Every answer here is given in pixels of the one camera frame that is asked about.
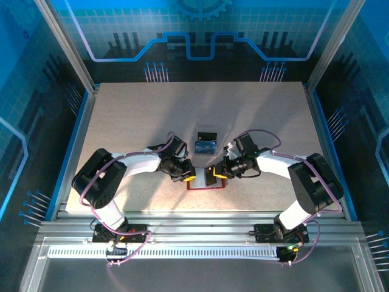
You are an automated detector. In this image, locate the red leather card holder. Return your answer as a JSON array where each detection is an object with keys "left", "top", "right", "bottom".
[{"left": 185, "top": 165, "right": 229, "bottom": 191}]

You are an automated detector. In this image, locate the blue credit card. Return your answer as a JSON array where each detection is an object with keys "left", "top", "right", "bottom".
[{"left": 193, "top": 139, "right": 218, "bottom": 155}]

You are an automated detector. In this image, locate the small black controller board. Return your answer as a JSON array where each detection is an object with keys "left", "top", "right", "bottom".
[
  {"left": 105, "top": 243, "right": 128, "bottom": 263},
  {"left": 276, "top": 245, "right": 300, "bottom": 264}
]

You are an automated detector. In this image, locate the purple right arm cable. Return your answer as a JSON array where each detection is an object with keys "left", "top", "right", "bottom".
[{"left": 238, "top": 129, "right": 343, "bottom": 267}]

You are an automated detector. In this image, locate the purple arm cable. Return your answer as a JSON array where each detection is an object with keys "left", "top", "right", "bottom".
[
  {"left": 238, "top": 129, "right": 343, "bottom": 267},
  {"left": 78, "top": 130, "right": 179, "bottom": 268}
]

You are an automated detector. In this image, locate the aluminium front frame rail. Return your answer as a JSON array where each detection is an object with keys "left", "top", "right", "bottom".
[{"left": 36, "top": 210, "right": 365, "bottom": 244}]

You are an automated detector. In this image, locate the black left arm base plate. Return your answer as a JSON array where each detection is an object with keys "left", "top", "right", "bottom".
[{"left": 92, "top": 223, "right": 150, "bottom": 244}]

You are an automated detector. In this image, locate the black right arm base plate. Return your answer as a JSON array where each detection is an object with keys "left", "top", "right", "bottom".
[{"left": 253, "top": 223, "right": 310, "bottom": 244}]

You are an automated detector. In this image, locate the white slotted cable duct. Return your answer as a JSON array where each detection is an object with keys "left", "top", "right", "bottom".
[{"left": 47, "top": 246, "right": 280, "bottom": 260}]

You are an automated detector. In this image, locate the aluminium side rail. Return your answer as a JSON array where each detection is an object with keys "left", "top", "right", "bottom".
[
  {"left": 303, "top": 83, "right": 359, "bottom": 221},
  {"left": 45, "top": 85, "right": 101, "bottom": 221}
]

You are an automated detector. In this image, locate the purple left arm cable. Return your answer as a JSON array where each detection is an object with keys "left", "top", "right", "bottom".
[{"left": 78, "top": 130, "right": 179, "bottom": 268}]

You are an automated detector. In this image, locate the aluminium corner post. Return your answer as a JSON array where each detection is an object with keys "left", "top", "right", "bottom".
[
  {"left": 32, "top": 0, "right": 100, "bottom": 94},
  {"left": 305, "top": 0, "right": 367, "bottom": 92}
]

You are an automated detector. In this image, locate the aluminium lower frame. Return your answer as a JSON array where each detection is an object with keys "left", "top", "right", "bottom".
[{"left": 18, "top": 237, "right": 385, "bottom": 292}]

